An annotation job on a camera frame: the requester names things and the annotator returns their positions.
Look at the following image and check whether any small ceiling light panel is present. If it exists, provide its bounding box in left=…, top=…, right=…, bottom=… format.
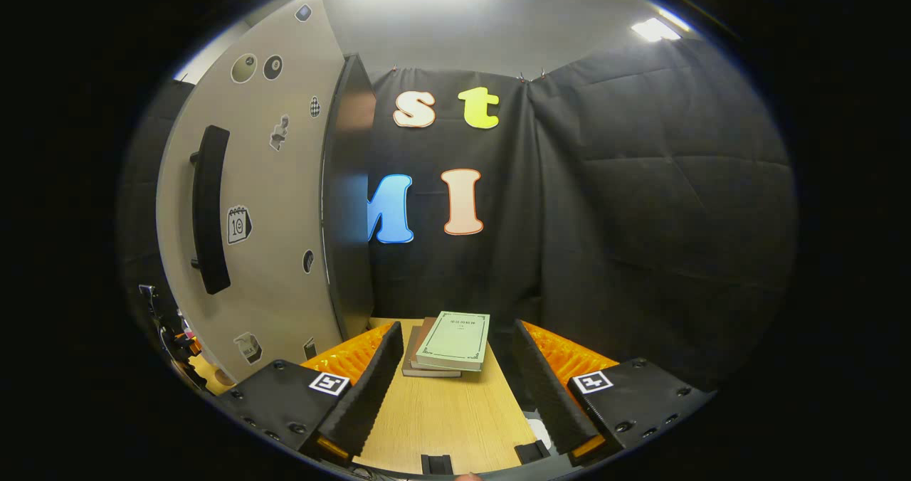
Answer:
left=631, top=8, right=691, bottom=43

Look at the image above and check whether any beige cabinet door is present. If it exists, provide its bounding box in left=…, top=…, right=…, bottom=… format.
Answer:
left=155, top=0, right=357, bottom=384

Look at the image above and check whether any green book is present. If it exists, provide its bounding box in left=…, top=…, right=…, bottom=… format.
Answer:
left=416, top=311, right=491, bottom=372

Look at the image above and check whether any black backdrop cloth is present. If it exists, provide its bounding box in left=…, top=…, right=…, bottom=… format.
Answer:
left=117, top=36, right=798, bottom=396

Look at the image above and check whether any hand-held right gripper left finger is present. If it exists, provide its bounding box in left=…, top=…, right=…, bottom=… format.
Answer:
left=217, top=321, right=404, bottom=464

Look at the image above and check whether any dark grey cabinet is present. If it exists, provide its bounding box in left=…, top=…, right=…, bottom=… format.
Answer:
left=320, top=54, right=378, bottom=339

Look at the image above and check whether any brown book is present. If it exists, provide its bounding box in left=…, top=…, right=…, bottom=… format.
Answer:
left=401, top=324, right=462, bottom=379
left=409, top=317, right=463, bottom=373

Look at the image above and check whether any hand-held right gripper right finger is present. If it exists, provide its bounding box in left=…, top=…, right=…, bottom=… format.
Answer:
left=512, top=319, right=712, bottom=467

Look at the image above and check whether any black door handle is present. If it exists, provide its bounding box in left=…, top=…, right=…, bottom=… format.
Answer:
left=189, top=125, right=232, bottom=295

